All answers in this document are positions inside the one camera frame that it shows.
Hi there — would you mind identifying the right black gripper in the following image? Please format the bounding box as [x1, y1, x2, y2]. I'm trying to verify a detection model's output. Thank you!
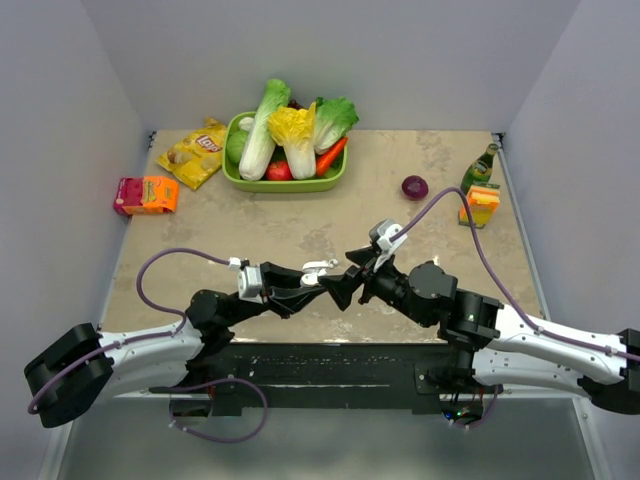
[318, 244, 432, 327]

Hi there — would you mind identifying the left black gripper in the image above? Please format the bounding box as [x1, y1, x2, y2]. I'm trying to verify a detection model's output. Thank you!
[222, 262, 326, 328]

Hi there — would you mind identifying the white gold-rimmed charging case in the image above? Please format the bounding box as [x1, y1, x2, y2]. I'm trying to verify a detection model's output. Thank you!
[300, 259, 336, 286]

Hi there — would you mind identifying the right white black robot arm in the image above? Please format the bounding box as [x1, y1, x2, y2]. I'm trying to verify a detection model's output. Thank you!
[317, 248, 639, 415]

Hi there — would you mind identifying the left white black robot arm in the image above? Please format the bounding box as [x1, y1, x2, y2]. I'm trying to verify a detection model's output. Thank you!
[24, 257, 337, 428]

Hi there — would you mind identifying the green plastic basket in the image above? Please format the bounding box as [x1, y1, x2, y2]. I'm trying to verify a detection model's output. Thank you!
[221, 110, 350, 194]

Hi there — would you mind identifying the purple red onion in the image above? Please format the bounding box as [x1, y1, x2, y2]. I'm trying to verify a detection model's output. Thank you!
[401, 175, 429, 201]

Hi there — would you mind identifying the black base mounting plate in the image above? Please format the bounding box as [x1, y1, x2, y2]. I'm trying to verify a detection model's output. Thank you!
[139, 341, 506, 419]

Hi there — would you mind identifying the orange carrot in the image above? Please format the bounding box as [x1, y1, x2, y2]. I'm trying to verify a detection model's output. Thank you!
[316, 137, 348, 177]

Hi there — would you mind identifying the red tomato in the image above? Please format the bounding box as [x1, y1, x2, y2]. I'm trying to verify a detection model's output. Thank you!
[265, 160, 293, 181]

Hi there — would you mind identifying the tall napa cabbage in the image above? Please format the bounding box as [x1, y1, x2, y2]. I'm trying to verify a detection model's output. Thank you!
[239, 78, 291, 182]

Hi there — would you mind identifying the orange sponge pack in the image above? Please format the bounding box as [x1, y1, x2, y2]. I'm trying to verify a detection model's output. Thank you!
[458, 182, 501, 229]

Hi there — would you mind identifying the round green cabbage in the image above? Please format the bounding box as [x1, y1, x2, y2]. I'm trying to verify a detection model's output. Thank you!
[226, 129, 249, 165]

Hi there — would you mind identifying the yellow Lays chips bag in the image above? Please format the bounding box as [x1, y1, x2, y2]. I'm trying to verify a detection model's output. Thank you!
[156, 117, 227, 191]

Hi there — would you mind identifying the yellow napa cabbage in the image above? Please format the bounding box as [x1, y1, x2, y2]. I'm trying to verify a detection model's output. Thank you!
[268, 102, 316, 180]

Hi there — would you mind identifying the green leaf lettuce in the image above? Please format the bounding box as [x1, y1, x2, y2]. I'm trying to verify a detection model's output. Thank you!
[313, 96, 359, 155]

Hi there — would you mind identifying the green Perrier bottle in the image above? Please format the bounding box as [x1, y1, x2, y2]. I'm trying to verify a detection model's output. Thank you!
[460, 143, 499, 194]

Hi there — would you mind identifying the pink orange snack box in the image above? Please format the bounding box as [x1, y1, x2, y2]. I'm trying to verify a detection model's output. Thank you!
[113, 176, 179, 216]

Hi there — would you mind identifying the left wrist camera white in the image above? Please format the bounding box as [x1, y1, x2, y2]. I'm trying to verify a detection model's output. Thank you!
[228, 257, 264, 304]

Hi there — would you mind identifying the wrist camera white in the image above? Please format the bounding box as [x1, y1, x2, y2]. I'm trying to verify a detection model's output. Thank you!
[369, 219, 408, 272]
[228, 257, 264, 304]

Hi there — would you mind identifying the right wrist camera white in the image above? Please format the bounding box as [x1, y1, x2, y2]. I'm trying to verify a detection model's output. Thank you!
[369, 219, 408, 272]

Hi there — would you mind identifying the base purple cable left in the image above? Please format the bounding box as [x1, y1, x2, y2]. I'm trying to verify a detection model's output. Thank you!
[168, 377, 269, 444]

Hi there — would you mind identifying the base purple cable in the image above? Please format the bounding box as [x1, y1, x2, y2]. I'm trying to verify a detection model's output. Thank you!
[447, 387, 501, 430]
[168, 377, 269, 444]

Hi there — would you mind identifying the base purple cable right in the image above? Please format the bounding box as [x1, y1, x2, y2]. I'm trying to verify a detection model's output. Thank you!
[447, 387, 501, 430]

